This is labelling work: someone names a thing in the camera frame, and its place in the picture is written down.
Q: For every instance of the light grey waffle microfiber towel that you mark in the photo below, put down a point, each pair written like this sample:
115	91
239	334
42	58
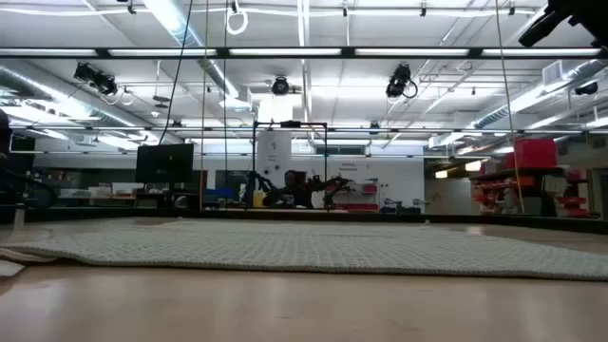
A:
304	247

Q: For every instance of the silver ventilation duct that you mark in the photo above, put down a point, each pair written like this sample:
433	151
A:
176	21
560	83

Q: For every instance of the black neighbouring station frame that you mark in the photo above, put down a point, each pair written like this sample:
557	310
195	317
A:
290	124

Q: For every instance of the neighbouring station robot arm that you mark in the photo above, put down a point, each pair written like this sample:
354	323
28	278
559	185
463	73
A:
297	190

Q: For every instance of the yellow plastic bottle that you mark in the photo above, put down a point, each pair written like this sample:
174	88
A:
258	199

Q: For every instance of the small red storage bins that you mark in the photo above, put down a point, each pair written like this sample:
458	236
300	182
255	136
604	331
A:
572	202

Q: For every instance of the black ceiling-mounted camera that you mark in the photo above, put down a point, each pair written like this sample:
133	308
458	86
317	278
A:
398	81
280	86
95	78

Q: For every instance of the small white post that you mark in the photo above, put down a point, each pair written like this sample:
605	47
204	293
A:
19	216

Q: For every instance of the black computer monitor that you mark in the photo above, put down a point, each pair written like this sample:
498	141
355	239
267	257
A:
164	164

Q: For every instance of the red wall bin rack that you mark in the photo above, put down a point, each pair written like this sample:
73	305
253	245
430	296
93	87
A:
356	206

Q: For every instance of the large red storage bin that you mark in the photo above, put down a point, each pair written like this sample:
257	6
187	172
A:
534	153

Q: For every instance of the black storage shelf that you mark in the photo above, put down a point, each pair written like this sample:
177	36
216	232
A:
513	172

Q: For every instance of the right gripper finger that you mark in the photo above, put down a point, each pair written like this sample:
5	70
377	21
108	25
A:
541	28

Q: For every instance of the blue storage crate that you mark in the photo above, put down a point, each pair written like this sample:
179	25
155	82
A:
221	194

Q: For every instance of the black dome camera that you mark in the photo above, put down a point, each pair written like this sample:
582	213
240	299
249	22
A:
586	88

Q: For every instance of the black overhead frame beam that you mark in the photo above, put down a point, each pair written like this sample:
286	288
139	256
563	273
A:
347	52

